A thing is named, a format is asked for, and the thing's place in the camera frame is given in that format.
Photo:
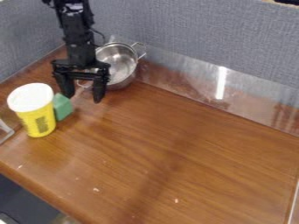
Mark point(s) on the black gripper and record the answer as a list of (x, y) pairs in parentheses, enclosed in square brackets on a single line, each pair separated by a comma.
[(65, 72)]

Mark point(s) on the clear acrylic barrier panel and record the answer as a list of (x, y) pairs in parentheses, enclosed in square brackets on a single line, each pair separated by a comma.
[(256, 99)]

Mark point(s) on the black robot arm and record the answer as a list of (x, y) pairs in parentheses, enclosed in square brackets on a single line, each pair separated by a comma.
[(81, 65)]

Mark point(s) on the silver metal pot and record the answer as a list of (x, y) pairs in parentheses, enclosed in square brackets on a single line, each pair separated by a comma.
[(122, 57)]

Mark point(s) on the yellow play-doh can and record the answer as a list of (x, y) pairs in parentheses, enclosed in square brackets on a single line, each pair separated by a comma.
[(30, 102)]

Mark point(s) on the green block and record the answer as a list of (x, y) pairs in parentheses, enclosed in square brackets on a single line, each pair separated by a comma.
[(61, 106)]

